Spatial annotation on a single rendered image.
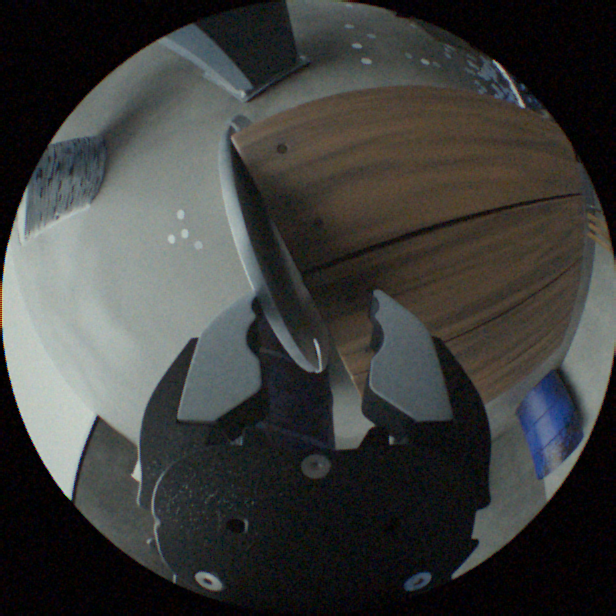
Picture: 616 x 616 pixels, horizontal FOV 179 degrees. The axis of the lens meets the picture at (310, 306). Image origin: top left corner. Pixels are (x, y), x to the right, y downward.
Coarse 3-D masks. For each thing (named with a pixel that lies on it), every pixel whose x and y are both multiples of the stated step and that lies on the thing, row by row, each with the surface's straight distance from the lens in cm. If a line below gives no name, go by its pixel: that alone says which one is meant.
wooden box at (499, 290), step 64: (256, 128) 13; (320, 128) 12; (384, 128) 13; (448, 128) 15; (512, 128) 21; (320, 192) 12; (384, 192) 12; (448, 192) 14; (512, 192) 19; (576, 192) 35; (320, 256) 12; (384, 256) 13; (448, 256) 15; (512, 256) 20; (576, 256) 37; (448, 320) 18; (512, 320) 24; (512, 384) 39
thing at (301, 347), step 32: (224, 160) 13; (224, 192) 11; (256, 192) 15; (256, 224) 12; (256, 256) 11; (288, 256) 18; (256, 288) 11; (288, 288) 15; (288, 320) 13; (320, 320) 26; (288, 352) 14; (320, 352) 21
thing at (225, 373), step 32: (224, 320) 10; (256, 320) 9; (224, 352) 8; (256, 352) 10; (192, 384) 7; (224, 384) 7; (256, 384) 7; (192, 416) 7; (224, 416) 6; (256, 416) 7
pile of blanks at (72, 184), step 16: (64, 144) 80; (80, 144) 82; (96, 144) 84; (48, 160) 76; (64, 160) 77; (80, 160) 78; (96, 160) 81; (32, 176) 71; (48, 176) 72; (64, 176) 74; (80, 176) 77; (96, 176) 81; (32, 192) 70; (48, 192) 72; (64, 192) 75; (80, 192) 79; (96, 192) 84; (32, 208) 71; (48, 208) 76; (64, 208) 79; (80, 208) 86; (32, 224) 73; (48, 224) 80
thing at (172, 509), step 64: (256, 448) 5; (384, 448) 5; (192, 512) 5; (256, 512) 5; (320, 512) 5; (384, 512) 5; (448, 512) 6; (192, 576) 6; (256, 576) 5; (320, 576) 5; (384, 576) 5; (448, 576) 6
